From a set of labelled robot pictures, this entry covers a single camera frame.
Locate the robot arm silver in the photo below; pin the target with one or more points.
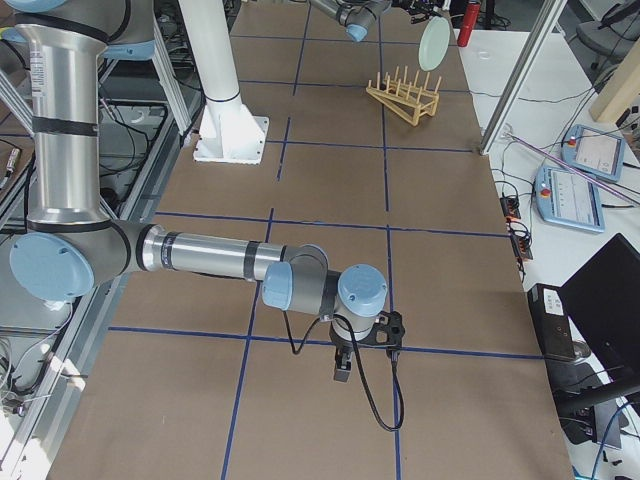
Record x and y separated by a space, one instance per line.
72 246
357 17

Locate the far teach pendant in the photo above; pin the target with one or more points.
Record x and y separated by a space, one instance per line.
594 152

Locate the aluminium profile post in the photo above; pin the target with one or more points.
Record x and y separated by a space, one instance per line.
543 26

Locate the near teach pendant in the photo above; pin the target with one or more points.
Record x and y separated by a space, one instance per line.
567 199

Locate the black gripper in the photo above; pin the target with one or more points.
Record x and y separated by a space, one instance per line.
341 346

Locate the wooden plate rack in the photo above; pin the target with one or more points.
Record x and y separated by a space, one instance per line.
409 98

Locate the black box device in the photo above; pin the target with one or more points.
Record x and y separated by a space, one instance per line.
552 326

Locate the teach pendant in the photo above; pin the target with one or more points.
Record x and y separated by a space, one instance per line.
594 152
567 199

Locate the pale green plate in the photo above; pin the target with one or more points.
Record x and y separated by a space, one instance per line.
434 43

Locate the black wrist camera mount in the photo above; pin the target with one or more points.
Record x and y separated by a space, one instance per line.
388 331

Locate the black laptop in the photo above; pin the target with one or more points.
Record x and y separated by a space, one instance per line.
602 299

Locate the white pedestal column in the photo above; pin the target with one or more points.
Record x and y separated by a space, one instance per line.
229 133

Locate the red bottle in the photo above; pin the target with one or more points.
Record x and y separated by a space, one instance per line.
468 22

